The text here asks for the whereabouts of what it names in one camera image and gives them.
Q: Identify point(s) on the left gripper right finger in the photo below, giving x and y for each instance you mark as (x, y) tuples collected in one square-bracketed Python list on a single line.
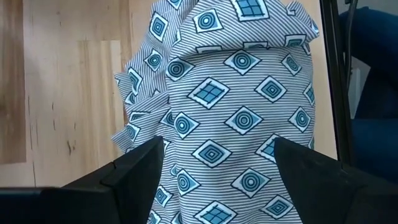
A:
[(326, 193)]

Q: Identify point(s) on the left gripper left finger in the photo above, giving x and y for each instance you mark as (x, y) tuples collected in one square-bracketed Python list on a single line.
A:
[(93, 199)]

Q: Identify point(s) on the grey striped patterned gown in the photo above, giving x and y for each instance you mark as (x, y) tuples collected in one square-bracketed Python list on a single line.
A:
[(217, 93)]

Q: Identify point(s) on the blue upholstered chair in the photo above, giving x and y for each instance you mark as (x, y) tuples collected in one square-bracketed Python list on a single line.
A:
[(379, 46)]

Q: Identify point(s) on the black aluminium table frame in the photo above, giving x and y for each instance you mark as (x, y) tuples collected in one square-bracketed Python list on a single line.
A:
[(334, 77)]

